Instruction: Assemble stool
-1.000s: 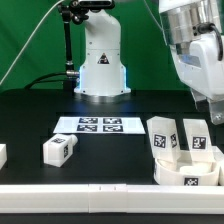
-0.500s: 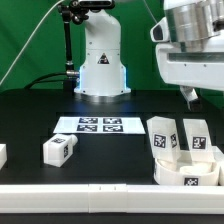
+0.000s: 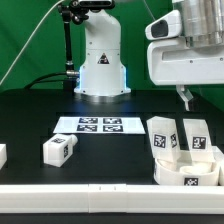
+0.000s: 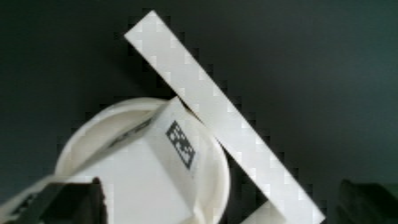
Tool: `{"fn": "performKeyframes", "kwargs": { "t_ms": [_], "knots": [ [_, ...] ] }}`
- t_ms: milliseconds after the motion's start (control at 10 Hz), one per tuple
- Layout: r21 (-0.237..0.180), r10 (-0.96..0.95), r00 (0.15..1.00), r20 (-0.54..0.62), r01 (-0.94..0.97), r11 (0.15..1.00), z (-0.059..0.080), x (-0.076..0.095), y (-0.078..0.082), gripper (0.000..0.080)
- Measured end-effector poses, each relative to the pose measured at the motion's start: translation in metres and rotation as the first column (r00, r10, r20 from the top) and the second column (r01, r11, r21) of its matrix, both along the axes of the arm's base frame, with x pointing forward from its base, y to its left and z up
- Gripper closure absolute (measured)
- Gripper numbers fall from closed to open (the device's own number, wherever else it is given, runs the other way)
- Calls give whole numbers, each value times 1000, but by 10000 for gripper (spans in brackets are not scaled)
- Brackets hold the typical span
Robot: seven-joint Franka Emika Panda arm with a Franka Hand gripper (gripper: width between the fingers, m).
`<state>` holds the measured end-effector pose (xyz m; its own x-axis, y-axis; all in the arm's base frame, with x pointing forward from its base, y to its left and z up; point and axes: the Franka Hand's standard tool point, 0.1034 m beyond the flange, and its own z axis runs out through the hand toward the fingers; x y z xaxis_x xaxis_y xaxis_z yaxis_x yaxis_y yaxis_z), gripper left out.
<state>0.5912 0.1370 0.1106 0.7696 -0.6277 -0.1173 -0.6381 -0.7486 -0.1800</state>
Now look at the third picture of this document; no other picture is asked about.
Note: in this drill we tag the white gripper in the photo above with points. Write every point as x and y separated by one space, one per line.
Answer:
171 62

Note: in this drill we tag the round white stool seat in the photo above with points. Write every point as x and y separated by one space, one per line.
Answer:
183 173

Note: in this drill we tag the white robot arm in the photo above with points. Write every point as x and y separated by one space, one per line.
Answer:
199 22

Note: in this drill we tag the white right fence bar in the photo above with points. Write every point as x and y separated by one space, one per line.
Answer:
219 156

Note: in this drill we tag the white fence bar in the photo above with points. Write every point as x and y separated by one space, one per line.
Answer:
219 156
3 155
106 198

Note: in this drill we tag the paper sheet with markers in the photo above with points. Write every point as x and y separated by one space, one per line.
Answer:
99 125

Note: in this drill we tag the white front fence bar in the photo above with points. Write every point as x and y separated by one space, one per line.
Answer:
106 198

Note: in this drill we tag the white left fence bar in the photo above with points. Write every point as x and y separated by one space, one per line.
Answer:
3 155

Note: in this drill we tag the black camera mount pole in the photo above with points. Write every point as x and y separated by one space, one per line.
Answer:
76 12

